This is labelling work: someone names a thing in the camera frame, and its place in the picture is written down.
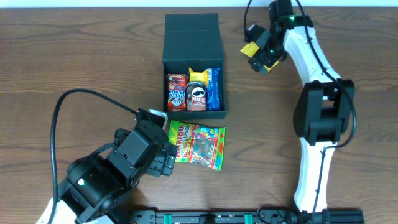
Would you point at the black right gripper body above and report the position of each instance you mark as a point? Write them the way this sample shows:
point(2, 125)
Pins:
point(273, 53)

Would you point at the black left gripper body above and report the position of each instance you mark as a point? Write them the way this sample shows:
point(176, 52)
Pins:
point(162, 158)

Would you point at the yellow snack bar wrapper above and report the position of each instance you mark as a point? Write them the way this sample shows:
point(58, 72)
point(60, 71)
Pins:
point(260, 60)

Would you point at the green Haribo gummy bag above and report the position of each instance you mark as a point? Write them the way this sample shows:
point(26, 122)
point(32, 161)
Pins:
point(198, 144)

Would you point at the blue Oreo cookie pack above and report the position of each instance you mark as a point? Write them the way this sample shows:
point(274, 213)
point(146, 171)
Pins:
point(213, 97)

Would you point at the red Hello Panda box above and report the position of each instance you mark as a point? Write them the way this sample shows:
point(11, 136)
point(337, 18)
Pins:
point(176, 84)

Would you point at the small Pringles can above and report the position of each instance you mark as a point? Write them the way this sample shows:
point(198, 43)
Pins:
point(196, 96)

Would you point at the black gift box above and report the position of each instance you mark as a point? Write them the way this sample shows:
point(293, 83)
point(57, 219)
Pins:
point(193, 41)

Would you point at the small yellow snack packet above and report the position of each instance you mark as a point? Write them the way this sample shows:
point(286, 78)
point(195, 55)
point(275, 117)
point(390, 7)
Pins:
point(198, 76)

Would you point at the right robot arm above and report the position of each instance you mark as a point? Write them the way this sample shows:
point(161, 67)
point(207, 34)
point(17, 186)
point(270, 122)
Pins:
point(325, 117)

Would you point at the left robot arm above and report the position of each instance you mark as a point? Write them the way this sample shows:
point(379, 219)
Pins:
point(97, 184)

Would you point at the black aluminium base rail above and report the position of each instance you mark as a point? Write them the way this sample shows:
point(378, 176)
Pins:
point(263, 215)

